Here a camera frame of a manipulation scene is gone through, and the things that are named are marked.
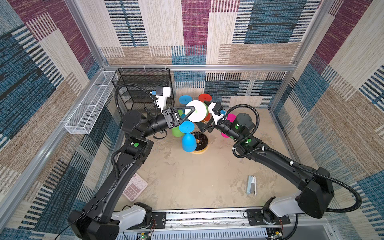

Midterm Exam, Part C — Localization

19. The white mesh wall basket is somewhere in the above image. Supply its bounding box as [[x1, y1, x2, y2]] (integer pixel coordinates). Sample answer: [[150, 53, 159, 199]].
[[65, 71, 115, 135]]

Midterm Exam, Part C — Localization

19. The green back wine glass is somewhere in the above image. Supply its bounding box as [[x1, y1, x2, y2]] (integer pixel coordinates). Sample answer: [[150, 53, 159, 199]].
[[172, 110, 185, 138]]

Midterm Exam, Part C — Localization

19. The green front wine glass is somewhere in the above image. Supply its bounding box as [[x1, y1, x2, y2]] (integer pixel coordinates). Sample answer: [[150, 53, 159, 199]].
[[185, 100, 208, 123]]

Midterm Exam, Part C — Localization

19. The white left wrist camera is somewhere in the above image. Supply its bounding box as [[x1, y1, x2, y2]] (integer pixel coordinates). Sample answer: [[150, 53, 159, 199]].
[[151, 87, 171, 111]]

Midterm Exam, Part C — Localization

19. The blue back wine glass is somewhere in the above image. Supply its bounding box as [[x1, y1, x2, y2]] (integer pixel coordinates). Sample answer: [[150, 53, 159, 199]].
[[179, 95, 193, 105]]

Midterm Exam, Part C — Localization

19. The green wine glass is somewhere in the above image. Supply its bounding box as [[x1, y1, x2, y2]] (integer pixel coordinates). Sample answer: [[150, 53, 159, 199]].
[[172, 110, 185, 138], [185, 100, 208, 123]]

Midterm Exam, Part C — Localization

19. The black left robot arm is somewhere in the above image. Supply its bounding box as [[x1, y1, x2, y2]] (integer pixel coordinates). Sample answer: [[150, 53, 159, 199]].
[[67, 83, 188, 240]]

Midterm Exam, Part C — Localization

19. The pink wine glass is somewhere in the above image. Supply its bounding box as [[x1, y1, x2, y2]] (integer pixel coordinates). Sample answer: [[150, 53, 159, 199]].
[[221, 114, 236, 138]]

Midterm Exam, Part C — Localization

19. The silver stapler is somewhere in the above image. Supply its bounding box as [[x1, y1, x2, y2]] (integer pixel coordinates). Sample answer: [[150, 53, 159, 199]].
[[246, 175, 257, 196]]

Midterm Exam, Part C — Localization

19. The black wire shelf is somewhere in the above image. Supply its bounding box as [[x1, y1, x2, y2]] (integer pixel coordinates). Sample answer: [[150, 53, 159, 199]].
[[111, 67, 176, 115]]

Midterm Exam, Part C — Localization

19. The red wine glass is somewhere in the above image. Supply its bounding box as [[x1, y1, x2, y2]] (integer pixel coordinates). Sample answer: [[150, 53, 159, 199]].
[[198, 94, 212, 122]]

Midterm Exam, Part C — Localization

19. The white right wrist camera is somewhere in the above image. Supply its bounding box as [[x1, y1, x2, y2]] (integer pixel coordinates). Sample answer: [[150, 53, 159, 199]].
[[208, 102, 227, 125]]

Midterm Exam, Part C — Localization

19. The aluminium mounting rail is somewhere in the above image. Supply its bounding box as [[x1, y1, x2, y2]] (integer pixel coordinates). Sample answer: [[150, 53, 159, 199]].
[[113, 206, 342, 240]]

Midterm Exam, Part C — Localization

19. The gold wine glass rack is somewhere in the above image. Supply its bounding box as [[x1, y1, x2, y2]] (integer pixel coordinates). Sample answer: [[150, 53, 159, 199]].
[[192, 131, 209, 155]]

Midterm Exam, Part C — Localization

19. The blue front wine glass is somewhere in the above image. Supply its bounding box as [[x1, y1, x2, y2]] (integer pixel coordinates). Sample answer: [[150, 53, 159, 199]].
[[179, 121, 197, 153]]

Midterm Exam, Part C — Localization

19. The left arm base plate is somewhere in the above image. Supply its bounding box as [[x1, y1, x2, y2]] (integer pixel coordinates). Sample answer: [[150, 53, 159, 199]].
[[128, 212, 167, 231]]

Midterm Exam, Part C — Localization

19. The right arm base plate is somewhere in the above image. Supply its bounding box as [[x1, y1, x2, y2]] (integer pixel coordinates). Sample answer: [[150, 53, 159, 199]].
[[244, 208, 291, 226]]

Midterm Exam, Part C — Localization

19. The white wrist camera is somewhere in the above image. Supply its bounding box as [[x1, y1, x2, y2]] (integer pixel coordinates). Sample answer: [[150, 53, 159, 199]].
[[208, 102, 227, 125], [151, 87, 171, 111]]

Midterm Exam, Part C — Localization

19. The blue wine glass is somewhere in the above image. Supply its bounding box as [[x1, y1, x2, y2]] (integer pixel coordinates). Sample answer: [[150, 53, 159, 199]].
[[179, 121, 197, 153], [179, 95, 193, 105]]

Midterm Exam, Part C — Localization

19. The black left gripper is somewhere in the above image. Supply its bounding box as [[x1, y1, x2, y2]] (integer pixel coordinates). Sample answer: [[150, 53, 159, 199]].
[[141, 110, 193, 143]]

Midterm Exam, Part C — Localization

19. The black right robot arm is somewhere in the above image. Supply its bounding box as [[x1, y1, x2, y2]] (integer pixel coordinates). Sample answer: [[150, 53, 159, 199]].
[[199, 101, 362, 224]]

